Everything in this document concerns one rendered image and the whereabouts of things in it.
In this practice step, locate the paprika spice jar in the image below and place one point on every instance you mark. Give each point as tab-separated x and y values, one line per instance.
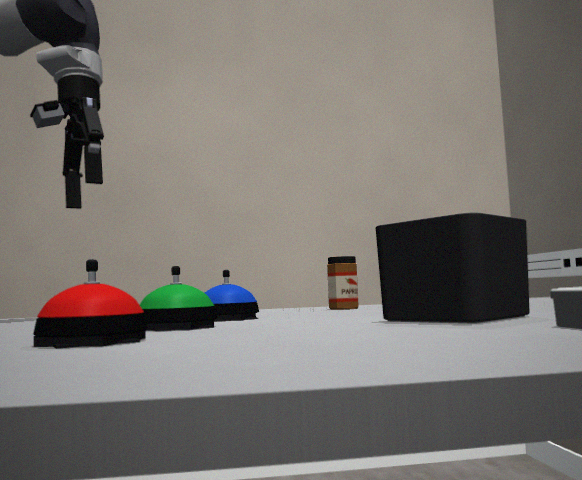
342	283

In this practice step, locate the green bell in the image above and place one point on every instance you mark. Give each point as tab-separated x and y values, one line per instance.
178	307

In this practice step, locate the red bell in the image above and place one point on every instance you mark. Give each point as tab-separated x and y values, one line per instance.
90	315

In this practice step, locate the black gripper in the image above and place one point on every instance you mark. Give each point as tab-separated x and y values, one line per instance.
73	89

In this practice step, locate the blue bell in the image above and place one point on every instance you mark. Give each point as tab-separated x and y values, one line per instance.
232	302

